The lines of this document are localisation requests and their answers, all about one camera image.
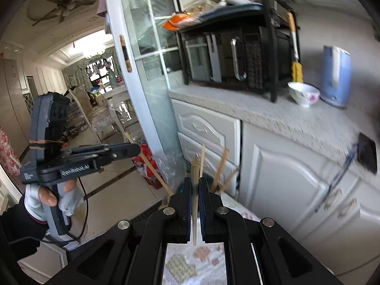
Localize wide white cabinet door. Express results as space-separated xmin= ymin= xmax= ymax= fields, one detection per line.
xmin=238 ymin=121 xmax=361 ymax=244

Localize white floral bowl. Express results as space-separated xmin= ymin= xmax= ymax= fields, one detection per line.
xmin=287 ymin=81 xmax=321 ymax=108

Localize bundle of wooden chopsticks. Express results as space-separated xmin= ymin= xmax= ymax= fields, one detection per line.
xmin=177 ymin=132 xmax=240 ymax=185

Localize red floral cloth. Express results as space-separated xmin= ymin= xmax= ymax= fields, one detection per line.
xmin=0 ymin=125 xmax=22 ymax=176

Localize speckled stone countertop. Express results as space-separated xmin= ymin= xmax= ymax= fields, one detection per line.
xmin=168 ymin=77 xmax=380 ymax=191

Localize silver door handle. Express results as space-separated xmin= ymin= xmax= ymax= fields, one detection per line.
xmin=323 ymin=188 xmax=342 ymax=211
xmin=339 ymin=198 xmax=357 ymax=219

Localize ceiling fan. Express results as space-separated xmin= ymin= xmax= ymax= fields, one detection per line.
xmin=32 ymin=0 xmax=103 ymax=26

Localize black microwave shelf rack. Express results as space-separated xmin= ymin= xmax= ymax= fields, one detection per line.
xmin=176 ymin=0 xmax=301 ymax=103

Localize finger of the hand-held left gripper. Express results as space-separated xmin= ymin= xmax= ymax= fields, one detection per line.
xmin=89 ymin=143 xmax=141 ymax=162

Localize orange snack packet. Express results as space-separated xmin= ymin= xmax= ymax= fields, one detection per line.
xmin=162 ymin=11 xmax=206 ymax=32

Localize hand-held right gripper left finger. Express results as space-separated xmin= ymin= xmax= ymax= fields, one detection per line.
xmin=44 ymin=177 xmax=193 ymax=285

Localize dark blue tray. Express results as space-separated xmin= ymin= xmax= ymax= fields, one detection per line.
xmin=197 ymin=2 xmax=264 ymax=22

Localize blue lanyard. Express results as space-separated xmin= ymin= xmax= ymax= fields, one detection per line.
xmin=315 ymin=144 xmax=359 ymax=215

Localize green window curtains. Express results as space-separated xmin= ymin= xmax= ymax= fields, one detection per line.
xmin=63 ymin=56 xmax=120 ymax=87

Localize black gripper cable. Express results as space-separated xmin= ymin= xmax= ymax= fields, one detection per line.
xmin=9 ymin=178 xmax=90 ymax=244

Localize black microwave oven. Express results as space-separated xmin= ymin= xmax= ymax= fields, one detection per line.
xmin=181 ymin=25 xmax=293 ymax=91

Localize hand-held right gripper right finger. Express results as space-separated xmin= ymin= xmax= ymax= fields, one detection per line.
xmin=199 ymin=177 xmax=348 ymax=285

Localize yellow dish brush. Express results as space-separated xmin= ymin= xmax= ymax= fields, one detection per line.
xmin=286 ymin=12 xmax=304 ymax=84

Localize glass dining table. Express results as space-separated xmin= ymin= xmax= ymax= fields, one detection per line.
xmin=89 ymin=94 xmax=141 ymax=138

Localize white framed glass door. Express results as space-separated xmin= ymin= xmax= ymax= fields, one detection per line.
xmin=103 ymin=0 xmax=191 ymax=171

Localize person's left forearm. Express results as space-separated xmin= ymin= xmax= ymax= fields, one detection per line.
xmin=0 ymin=205 xmax=50 ymax=262

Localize narrow white cabinet door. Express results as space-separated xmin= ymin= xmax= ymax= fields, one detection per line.
xmin=297 ymin=172 xmax=380 ymax=276

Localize red plastic bag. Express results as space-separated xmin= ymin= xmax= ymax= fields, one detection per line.
xmin=132 ymin=144 xmax=163 ymax=190

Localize brown chopstick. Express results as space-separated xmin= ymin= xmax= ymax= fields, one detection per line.
xmin=220 ymin=169 xmax=240 ymax=195

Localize blue electric kettle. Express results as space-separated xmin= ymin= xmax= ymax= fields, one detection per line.
xmin=320 ymin=45 xmax=352 ymax=109

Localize person's left hand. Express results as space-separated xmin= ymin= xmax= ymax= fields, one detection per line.
xmin=24 ymin=180 xmax=85 ymax=223

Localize white drawer front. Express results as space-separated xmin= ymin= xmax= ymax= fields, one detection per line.
xmin=171 ymin=99 xmax=241 ymax=155

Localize brass door latch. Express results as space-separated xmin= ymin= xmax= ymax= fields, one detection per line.
xmin=119 ymin=35 xmax=133 ymax=72

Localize clear plastic bag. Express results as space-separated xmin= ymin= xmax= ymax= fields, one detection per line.
xmin=154 ymin=154 xmax=191 ymax=191

